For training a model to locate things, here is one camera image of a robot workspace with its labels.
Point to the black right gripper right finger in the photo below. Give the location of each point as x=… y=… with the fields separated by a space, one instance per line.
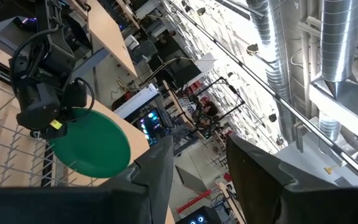
x=291 y=202

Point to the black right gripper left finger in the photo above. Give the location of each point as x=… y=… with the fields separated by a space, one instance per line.
x=73 y=205

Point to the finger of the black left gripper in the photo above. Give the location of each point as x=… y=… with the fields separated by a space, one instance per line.
x=54 y=133

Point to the dark green plastic plate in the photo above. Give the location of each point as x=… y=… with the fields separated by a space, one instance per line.
x=95 y=146

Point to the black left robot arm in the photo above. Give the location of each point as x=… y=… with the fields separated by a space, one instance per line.
x=59 y=53

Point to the black ceiling spotlight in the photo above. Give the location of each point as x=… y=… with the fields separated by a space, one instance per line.
x=252 y=49
x=201 y=11
x=272 y=117

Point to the white long box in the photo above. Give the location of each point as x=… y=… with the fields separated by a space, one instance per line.
x=135 y=101

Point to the RGB lit computer tower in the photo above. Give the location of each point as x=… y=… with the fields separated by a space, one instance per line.
x=149 y=124
x=197 y=217

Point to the red metal bar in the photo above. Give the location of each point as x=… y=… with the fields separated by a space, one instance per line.
x=194 y=201

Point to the light wood desk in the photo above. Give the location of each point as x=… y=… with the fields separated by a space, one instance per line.
x=110 y=37

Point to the person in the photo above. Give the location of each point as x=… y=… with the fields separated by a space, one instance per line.
x=211 y=109

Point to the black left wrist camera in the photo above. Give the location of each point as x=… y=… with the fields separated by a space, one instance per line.
x=75 y=93

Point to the ceiling track rail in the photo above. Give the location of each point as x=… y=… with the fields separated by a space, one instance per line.
x=291 y=106

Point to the black gantry frame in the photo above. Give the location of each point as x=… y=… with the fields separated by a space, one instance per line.
x=232 y=88

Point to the silver ventilation duct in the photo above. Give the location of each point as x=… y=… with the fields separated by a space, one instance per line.
x=272 y=46
x=342 y=37

